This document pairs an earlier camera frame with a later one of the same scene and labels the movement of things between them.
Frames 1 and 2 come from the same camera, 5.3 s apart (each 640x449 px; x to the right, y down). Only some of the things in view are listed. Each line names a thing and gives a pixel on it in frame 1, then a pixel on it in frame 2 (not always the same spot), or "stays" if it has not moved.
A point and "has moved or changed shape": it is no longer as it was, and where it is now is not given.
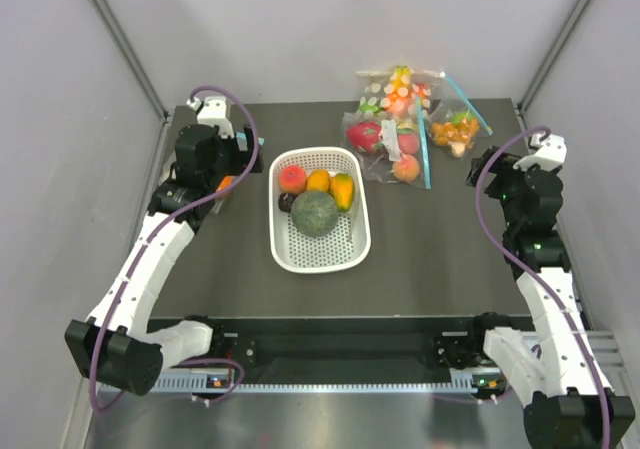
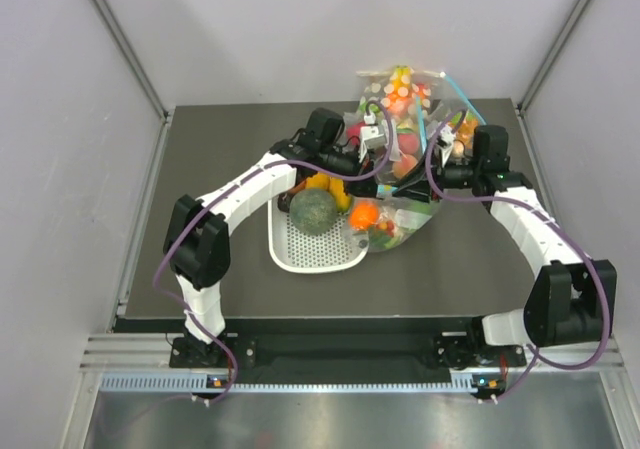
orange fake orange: [318, 180] stays
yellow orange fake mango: [342, 189] stays
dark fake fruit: [285, 201] stays
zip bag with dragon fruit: [389, 149] stays
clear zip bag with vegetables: [223, 183] has moved or changed shape
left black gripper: [241, 157] to [357, 159]
